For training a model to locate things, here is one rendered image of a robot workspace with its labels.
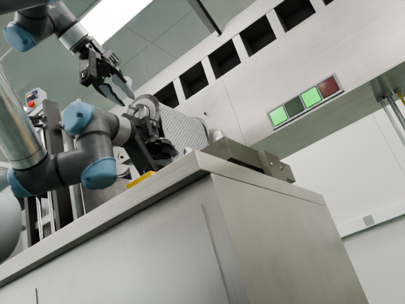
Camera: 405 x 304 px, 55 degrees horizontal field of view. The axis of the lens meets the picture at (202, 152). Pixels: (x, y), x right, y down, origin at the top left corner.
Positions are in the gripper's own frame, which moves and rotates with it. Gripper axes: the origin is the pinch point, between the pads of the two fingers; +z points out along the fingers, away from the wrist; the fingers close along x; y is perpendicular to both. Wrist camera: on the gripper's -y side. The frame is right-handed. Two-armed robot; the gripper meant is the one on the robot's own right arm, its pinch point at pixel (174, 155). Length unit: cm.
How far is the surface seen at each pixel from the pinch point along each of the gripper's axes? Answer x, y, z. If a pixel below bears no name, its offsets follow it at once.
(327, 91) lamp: -41, 8, 29
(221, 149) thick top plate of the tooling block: -18.1, -8.9, -6.5
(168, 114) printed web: -0.3, 14.7, 2.1
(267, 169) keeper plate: -21.1, -12.8, 10.0
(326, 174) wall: 23, 52, 263
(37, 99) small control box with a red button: 58, 56, -1
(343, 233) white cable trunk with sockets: 29, -1, 258
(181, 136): -0.3, 8.3, 6.1
